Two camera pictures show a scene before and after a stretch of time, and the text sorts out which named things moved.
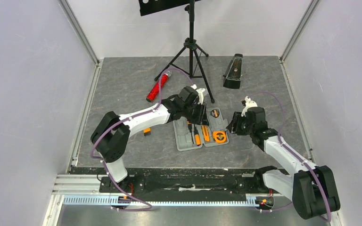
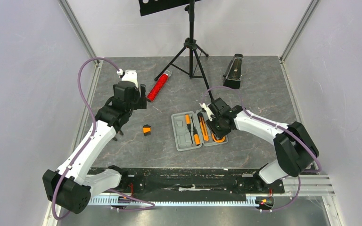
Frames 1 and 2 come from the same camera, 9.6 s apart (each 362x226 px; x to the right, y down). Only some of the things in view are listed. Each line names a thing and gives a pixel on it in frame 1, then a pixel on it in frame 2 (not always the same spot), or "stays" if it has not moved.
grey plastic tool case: [189, 136] stays
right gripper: [235, 122] → [218, 125]
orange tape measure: [219, 137] stays
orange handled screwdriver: [189, 125] stays
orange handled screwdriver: [197, 138] stays
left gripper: [202, 114] → [141, 102]
